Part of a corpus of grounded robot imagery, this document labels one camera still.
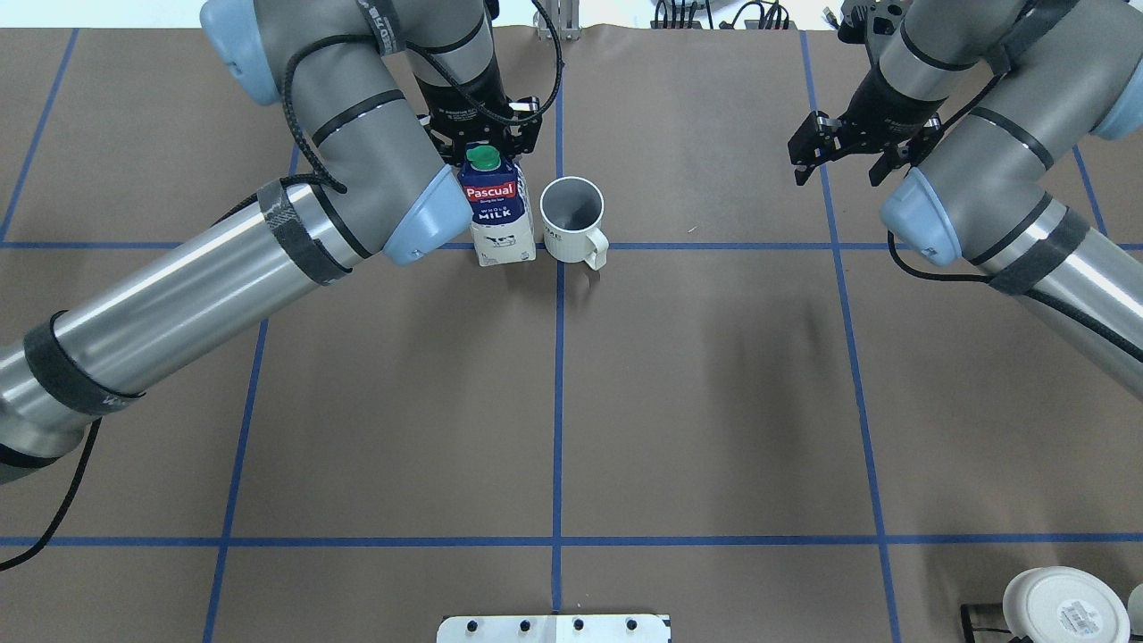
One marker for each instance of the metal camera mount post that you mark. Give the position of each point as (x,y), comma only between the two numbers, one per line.
(565,16)

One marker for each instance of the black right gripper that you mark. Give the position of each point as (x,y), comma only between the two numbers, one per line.
(876,105)

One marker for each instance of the white ceramic mug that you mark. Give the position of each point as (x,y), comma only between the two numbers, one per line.
(572,211)

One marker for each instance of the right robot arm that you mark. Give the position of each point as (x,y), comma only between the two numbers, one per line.
(978,99)

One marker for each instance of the metal base plate with bolts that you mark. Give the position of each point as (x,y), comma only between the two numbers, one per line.
(556,628)

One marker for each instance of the white cup at edge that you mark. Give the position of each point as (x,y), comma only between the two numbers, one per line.
(1134,607)

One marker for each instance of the Pascal whole milk carton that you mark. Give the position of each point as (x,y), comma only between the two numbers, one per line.
(501,222)

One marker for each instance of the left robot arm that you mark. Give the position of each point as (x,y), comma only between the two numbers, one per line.
(388,93)

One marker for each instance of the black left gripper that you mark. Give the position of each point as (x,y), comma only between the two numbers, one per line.
(471,101)

